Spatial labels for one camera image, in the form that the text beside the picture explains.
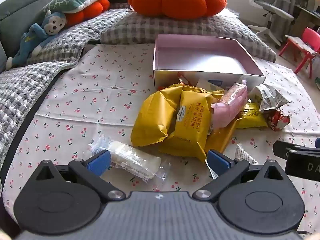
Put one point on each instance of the wooden desk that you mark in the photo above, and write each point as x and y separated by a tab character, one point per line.
305	12

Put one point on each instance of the white grey printed snack packet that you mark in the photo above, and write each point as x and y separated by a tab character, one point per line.
243	155
270	97

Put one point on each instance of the cherry print cloth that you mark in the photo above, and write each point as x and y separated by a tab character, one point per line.
87	100

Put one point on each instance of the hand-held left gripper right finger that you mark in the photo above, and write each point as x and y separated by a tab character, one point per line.
218	163

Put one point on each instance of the small orange pumpkin cushion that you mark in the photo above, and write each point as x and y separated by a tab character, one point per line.
85	12

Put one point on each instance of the grey checked blanket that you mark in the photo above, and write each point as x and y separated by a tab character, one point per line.
62	42

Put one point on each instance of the yellow printed snack packet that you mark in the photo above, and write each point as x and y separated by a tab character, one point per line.
251	117

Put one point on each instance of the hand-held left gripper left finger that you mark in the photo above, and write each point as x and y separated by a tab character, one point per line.
98	162

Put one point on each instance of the clear white snack packet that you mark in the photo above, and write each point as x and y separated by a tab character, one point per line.
132	157

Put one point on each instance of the golden snack packet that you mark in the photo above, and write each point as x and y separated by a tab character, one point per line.
222	137

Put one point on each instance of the grey checked pillow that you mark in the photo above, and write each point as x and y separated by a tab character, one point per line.
187	27

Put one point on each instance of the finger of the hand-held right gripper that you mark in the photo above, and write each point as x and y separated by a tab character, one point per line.
295	148

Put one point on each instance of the white office chair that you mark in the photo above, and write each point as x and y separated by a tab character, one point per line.
272	7

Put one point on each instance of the red white snack packet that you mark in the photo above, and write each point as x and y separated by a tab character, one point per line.
276	120
183	78

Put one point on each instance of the blue monkey plush toy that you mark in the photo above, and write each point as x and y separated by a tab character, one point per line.
37	37

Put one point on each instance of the red plastic child chair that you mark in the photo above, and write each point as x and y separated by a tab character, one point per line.
310	36

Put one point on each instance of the pink cardboard box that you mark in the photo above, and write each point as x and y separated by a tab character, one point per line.
200	55

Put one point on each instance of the printed paper sheet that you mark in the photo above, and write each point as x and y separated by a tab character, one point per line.
300	43

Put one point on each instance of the pink snack packet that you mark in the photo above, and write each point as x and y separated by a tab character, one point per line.
228	105

